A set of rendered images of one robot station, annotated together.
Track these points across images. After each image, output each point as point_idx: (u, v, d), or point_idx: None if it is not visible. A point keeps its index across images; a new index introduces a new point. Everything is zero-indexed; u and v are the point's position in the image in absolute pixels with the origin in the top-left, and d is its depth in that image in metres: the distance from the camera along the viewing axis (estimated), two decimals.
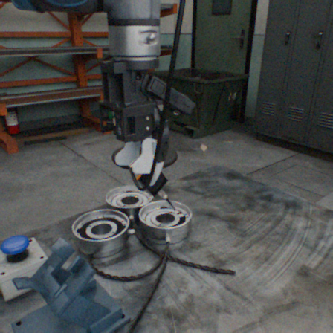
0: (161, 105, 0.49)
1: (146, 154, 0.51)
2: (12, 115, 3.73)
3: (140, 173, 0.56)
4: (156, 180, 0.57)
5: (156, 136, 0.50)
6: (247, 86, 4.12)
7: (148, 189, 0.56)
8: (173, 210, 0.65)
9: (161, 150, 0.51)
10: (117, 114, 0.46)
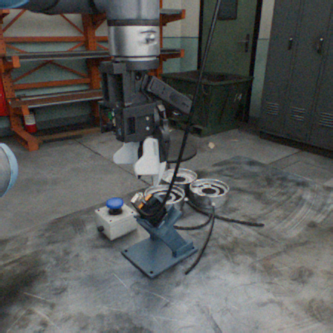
0: (161, 105, 0.49)
1: (147, 154, 0.51)
2: (30, 115, 3.96)
3: (140, 205, 0.59)
4: None
5: (157, 135, 0.50)
6: (251, 88, 4.34)
7: (149, 221, 0.59)
8: None
9: (163, 149, 0.51)
10: (117, 115, 0.46)
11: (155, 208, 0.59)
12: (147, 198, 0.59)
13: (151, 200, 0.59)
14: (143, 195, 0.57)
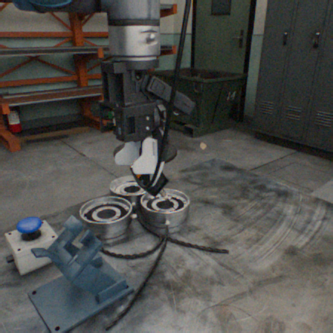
0: (161, 105, 0.49)
1: (146, 154, 0.51)
2: (14, 114, 3.78)
3: (140, 173, 0.56)
4: (157, 180, 0.57)
5: (156, 136, 0.50)
6: (246, 85, 4.17)
7: (149, 190, 0.56)
8: None
9: None
10: (117, 114, 0.46)
11: None
12: None
13: None
14: None
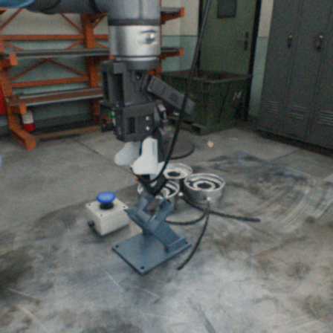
0: (161, 105, 0.49)
1: (146, 154, 0.51)
2: (28, 114, 3.93)
3: (140, 173, 0.56)
4: (157, 180, 0.57)
5: (156, 136, 0.50)
6: (250, 86, 4.32)
7: (149, 190, 0.56)
8: None
9: (161, 150, 0.51)
10: (117, 114, 0.46)
11: None
12: None
13: None
14: None
